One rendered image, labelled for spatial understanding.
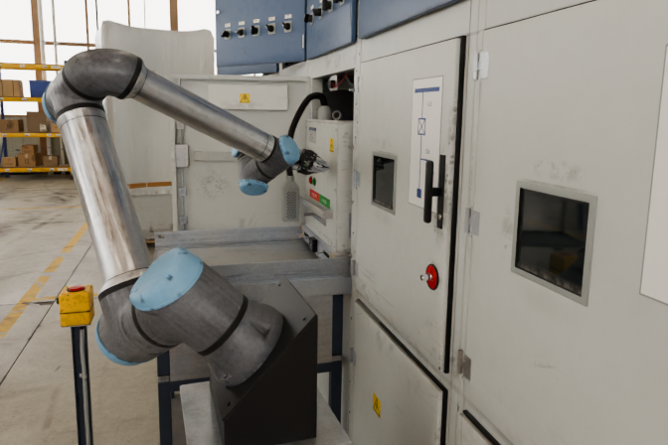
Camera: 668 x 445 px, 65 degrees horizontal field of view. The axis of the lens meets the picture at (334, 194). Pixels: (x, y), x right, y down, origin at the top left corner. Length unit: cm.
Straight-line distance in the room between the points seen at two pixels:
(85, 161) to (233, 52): 158
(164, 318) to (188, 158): 144
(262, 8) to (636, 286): 221
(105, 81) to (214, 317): 62
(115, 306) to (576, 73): 98
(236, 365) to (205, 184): 146
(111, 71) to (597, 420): 119
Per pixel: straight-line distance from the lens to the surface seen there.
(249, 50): 272
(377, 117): 154
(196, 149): 247
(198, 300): 108
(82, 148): 138
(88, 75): 139
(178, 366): 191
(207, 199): 249
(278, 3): 260
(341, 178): 186
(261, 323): 113
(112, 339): 126
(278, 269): 183
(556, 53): 89
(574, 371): 89
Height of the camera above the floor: 142
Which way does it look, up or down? 9 degrees down
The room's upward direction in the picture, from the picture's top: 1 degrees clockwise
